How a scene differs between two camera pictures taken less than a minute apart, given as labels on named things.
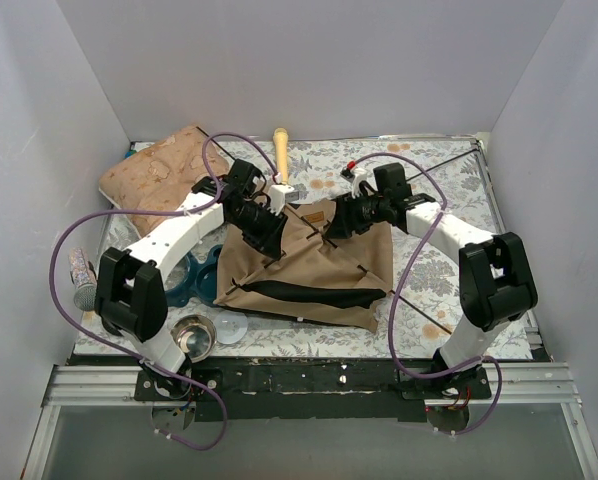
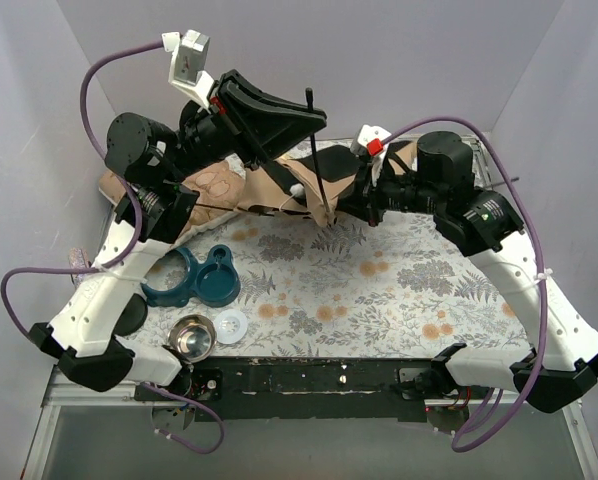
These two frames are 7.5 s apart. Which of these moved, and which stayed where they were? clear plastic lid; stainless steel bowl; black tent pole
Moved: black tent pole
Stayed: stainless steel bowl; clear plastic lid
